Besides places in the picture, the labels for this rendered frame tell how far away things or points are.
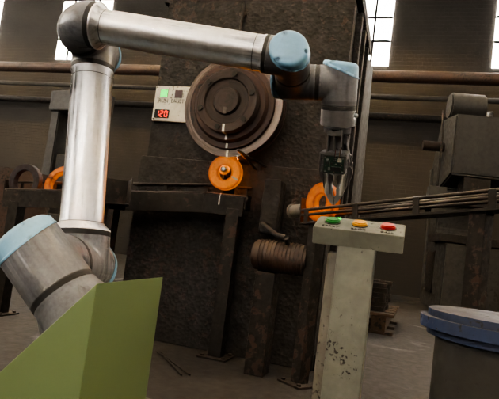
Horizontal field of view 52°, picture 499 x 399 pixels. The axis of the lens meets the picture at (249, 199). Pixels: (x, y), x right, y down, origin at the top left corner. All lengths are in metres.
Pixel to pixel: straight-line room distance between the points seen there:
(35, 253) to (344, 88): 0.82
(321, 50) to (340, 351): 1.52
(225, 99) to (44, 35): 9.43
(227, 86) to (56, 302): 1.43
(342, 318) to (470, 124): 5.14
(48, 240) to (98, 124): 0.38
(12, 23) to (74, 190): 10.88
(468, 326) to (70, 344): 0.71
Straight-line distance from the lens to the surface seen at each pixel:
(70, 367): 1.01
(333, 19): 2.56
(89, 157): 1.39
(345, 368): 1.43
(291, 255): 2.02
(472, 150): 6.35
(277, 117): 2.28
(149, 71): 9.08
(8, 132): 11.41
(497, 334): 1.02
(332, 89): 1.33
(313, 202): 2.05
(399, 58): 8.85
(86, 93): 1.44
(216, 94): 2.30
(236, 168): 2.29
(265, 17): 2.64
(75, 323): 0.99
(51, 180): 2.80
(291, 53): 1.20
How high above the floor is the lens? 0.52
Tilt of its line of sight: 5 degrees up
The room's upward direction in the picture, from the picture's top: 7 degrees clockwise
